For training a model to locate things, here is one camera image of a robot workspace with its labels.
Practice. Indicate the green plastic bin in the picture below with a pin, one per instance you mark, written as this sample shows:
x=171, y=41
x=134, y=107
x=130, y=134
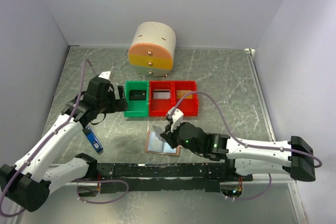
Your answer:
x=140, y=108

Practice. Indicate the red plastic bin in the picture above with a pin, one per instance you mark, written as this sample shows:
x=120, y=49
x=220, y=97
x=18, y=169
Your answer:
x=188, y=106
x=161, y=107

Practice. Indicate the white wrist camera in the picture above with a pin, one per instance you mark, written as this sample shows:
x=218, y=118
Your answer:
x=105, y=75
x=175, y=118

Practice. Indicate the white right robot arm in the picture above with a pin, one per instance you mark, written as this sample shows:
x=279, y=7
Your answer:
x=246, y=157

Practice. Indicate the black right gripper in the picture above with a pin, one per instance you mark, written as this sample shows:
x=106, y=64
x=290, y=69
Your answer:
x=169, y=136

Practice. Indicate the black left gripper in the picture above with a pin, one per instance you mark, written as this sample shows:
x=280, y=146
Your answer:
x=118, y=105

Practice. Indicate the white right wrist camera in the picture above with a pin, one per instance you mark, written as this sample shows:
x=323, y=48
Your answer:
x=175, y=118

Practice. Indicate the gold credit card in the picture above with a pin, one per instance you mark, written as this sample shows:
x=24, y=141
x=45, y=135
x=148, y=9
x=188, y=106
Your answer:
x=182, y=93

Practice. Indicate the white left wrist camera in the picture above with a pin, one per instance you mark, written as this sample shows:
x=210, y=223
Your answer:
x=105, y=75

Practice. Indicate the aluminium frame rail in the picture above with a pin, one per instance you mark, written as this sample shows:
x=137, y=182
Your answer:
x=262, y=179

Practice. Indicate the silver VIP card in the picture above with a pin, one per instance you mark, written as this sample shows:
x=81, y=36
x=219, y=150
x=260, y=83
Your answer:
x=158, y=131

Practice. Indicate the round cream drawer cabinet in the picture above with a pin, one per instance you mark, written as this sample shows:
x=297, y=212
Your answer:
x=152, y=50

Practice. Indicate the black credit card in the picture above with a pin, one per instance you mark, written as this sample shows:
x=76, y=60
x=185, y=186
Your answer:
x=137, y=95

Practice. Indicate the middle red plastic bin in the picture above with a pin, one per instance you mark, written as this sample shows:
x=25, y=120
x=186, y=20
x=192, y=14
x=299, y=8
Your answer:
x=161, y=107

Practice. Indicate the blue black lighter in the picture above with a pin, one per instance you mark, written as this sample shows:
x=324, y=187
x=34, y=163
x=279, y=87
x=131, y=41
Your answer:
x=93, y=140

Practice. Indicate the tan leather card holder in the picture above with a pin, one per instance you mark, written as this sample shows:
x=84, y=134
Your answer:
x=155, y=146

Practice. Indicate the silver card with crest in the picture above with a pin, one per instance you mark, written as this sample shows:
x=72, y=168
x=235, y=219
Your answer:
x=161, y=94

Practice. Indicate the right red plastic bin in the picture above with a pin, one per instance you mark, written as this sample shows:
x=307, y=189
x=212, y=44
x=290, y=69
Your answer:
x=188, y=106

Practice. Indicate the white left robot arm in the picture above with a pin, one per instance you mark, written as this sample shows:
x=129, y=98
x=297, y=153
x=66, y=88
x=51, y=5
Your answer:
x=29, y=181

